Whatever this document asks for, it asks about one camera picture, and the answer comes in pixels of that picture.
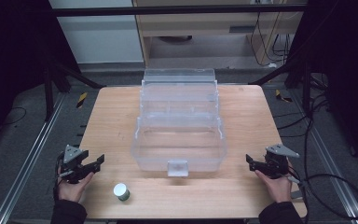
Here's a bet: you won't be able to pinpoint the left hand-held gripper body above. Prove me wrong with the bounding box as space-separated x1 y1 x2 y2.
57 144 90 185

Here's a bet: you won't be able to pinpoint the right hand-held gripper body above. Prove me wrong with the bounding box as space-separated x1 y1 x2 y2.
261 143 301 180

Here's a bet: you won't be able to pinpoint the person's right hand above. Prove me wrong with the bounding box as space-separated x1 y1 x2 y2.
254 169 294 204

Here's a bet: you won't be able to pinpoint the person's left hand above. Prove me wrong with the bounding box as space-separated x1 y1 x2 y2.
56 171 96 203

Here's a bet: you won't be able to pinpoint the small jar with white lid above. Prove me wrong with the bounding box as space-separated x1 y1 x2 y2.
113 182 131 203

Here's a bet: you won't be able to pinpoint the yellow black tape strip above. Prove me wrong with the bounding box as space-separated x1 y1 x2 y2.
274 89 294 104
76 91 89 109

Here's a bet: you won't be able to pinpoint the black metal stand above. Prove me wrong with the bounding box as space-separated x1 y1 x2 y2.
42 57 107 123
247 57 313 117

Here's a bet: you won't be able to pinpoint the clear plastic storage box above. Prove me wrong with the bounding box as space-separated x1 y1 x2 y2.
131 67 228 178

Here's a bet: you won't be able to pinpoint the black curtain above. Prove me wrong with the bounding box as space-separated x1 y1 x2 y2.
0 0 82 157
287 0 358 175

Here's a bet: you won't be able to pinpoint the white cabinet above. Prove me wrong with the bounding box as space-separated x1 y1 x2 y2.
48 0 145 65

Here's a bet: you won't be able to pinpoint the light wooden desk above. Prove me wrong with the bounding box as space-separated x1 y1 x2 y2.
132 0 306 68

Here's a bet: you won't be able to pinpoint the black horizontal bar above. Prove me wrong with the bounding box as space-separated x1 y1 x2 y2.
49 4 308 18

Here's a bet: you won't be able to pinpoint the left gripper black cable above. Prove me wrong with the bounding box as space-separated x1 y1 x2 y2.
52 152 65 202

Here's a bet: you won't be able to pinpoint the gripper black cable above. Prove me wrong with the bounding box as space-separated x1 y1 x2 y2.
287 166 358 220
52 152 65 202

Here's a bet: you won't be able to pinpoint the long black floor cable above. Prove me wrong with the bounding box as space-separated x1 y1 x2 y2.
272 72 335 188

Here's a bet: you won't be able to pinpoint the aluminium floor rail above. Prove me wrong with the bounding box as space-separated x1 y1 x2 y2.
288 89 358 224
0 92 67 224

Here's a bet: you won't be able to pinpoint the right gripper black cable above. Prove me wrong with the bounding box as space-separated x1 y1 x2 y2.
287 166 358 220

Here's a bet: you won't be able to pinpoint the thin black floor cable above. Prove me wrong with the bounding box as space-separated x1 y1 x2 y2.
0 106 28 127

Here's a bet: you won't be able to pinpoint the black cables under desk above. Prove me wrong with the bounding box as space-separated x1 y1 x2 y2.
249 11 295 68

